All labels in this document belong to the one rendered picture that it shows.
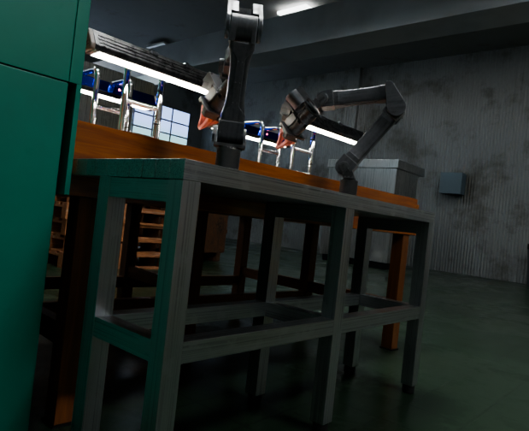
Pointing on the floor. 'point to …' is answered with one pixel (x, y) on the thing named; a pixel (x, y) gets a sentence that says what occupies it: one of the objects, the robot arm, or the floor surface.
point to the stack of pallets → (147, 253)
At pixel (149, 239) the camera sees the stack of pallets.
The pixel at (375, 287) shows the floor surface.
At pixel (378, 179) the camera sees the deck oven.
